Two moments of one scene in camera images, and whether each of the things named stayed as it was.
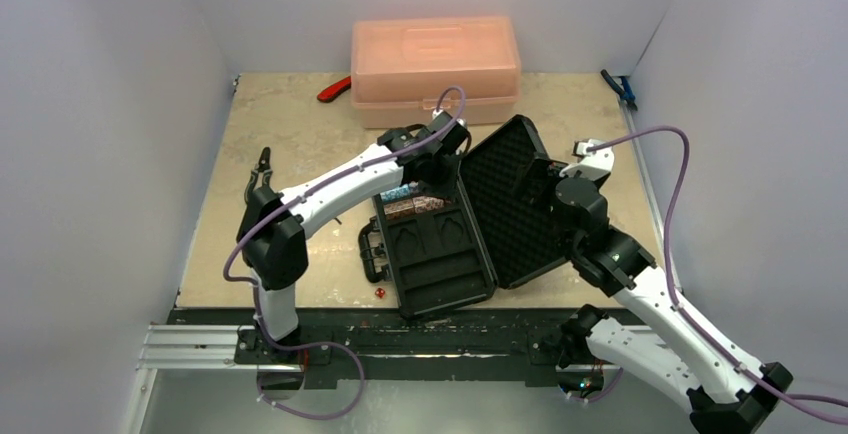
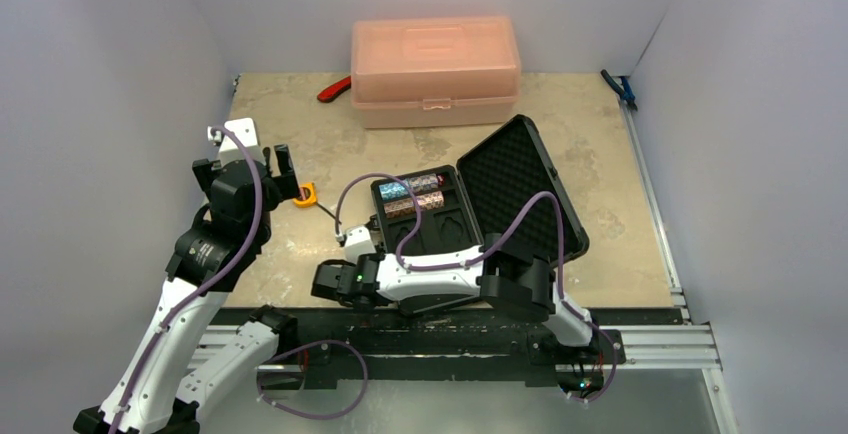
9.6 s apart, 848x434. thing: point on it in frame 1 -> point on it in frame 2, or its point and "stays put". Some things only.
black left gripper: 453,161 -> 206,169
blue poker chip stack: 401,191 stays put
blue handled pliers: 624,92 stays put
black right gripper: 538,175 -> 324,283
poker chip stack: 399,208 stays put
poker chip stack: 426,203 stays put
